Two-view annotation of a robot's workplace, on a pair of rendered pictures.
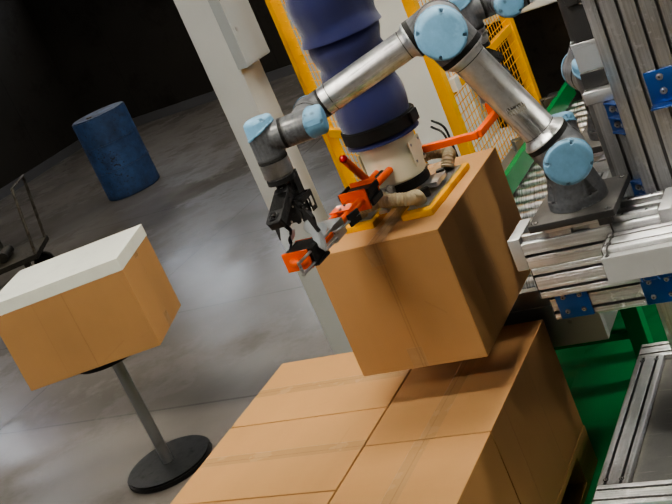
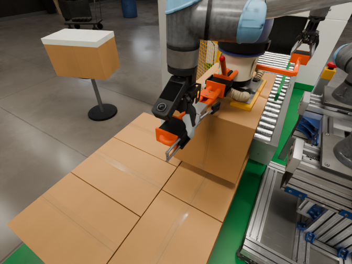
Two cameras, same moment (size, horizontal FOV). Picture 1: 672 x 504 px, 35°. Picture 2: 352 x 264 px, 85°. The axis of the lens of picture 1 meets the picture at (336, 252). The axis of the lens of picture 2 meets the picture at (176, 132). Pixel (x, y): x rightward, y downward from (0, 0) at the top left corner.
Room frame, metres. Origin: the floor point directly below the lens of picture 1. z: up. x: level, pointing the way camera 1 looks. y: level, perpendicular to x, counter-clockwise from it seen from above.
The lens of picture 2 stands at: (2.11, 0.08, 1.59)
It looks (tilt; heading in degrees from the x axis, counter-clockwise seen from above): 41 degrees down; 358
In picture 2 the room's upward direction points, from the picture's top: straight up
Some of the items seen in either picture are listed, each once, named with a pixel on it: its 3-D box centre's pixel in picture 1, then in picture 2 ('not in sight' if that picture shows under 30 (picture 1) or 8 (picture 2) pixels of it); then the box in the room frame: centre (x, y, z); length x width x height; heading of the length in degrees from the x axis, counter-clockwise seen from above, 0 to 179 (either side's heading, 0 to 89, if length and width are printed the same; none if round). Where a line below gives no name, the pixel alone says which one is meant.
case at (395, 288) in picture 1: (431, 258); (224, 116); (3.06, -0.25, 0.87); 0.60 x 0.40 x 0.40; 149
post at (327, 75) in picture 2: not in sight; (301, 121); (3.46, -1.11, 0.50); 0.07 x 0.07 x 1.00; 58
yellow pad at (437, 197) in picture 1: (434, 186); (250, 88); (3.00, -0.34, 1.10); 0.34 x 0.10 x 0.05; 147
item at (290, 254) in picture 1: (304, 254); (173, 131); (2.55, 0.07, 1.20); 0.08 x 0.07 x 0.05; 147
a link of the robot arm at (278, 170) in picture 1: (275, 169); (181, 56); (2.57, 0.05, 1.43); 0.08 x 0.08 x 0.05
